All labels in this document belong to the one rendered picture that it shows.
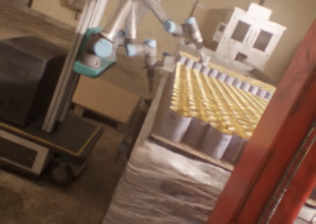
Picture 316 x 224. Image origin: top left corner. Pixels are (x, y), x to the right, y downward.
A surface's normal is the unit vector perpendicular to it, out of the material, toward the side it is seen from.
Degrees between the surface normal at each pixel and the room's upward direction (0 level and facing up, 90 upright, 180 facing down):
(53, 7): 90
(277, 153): 90
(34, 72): 90
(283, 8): 90
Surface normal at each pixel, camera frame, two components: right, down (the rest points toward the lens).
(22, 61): -0.09, 0.24
